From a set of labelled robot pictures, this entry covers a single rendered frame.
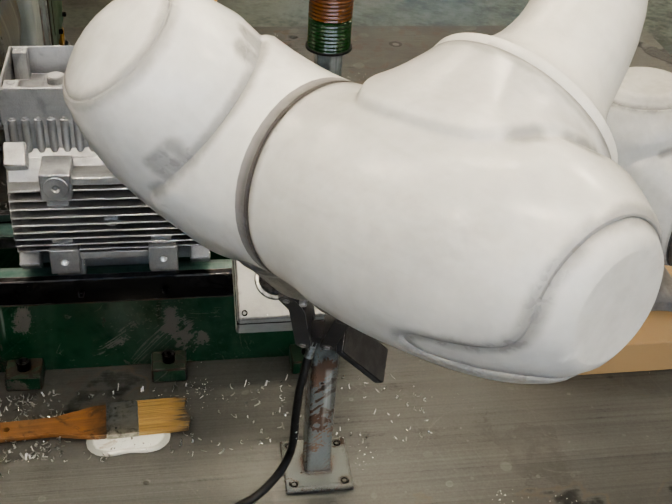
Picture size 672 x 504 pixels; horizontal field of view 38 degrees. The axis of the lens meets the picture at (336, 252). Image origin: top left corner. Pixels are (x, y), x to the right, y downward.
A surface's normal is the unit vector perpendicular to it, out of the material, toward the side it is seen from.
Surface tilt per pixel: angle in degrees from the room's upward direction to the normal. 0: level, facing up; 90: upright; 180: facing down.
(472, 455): 0
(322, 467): 90
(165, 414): 2
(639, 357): 90
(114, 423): 0
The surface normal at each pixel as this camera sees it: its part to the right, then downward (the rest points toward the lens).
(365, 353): 0.87, -0.09
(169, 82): 0.17, 0.17
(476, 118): -0.12, -0.65
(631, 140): -0.44, 0.12
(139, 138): -0.22, 0.63
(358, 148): -0.43, -0.53
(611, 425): 0.06, -0.81
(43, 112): 0.14, 0.58
